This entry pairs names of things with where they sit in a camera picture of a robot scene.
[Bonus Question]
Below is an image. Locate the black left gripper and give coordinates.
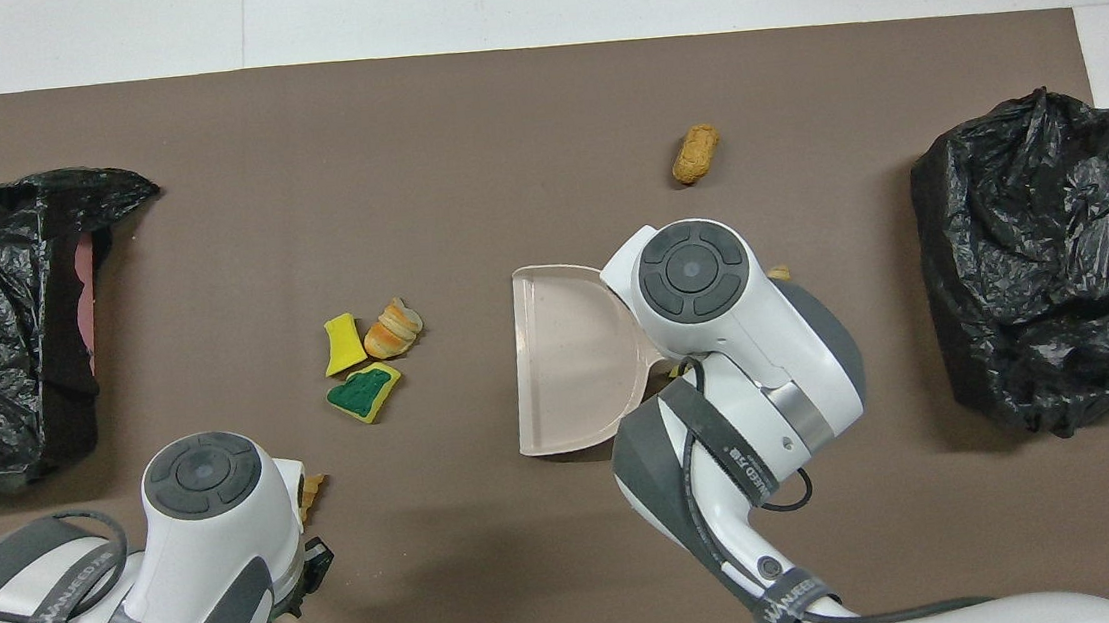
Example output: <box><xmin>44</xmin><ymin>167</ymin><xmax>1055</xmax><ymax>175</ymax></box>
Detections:
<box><xmin>278</xmin><ymin>535</ymin><xmax>341</xmax><ymax>617</ymax></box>

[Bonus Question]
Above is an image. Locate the green and yellow sponge piece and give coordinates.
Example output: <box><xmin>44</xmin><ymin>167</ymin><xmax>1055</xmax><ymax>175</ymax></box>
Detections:
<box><xmin>323</xmin><ymin>359</ymin><xmax>406</xmax><ymax>429</ymax></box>

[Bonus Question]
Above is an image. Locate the beige plastic dustpan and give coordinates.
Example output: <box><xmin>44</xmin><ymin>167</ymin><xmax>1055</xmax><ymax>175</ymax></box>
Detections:
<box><xmin>503</xmin><ymin>254</ymin><xmax>675</xmax><ymax>458</ymax></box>

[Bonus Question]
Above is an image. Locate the toy peanut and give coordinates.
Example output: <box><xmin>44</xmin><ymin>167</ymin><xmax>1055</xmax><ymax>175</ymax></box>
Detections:
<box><xmin>668</xmin><ymin>122</ymin><xmax>725</xmax><ymax>187</ymax></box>

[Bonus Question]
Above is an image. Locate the pink plastic bin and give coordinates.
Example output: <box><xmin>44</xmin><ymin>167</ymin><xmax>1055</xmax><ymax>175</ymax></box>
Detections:
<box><xmin>70</xmin><ymin>234</ymin><xmax>108</xmax><ymax>376</ymax></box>

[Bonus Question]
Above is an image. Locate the brown paper table mat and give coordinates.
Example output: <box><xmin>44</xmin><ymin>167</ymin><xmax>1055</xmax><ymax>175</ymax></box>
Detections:
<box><xmin>0</xmin><ymin>0</ymin><xmax>1109</xmax><ymax>623</ymax></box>

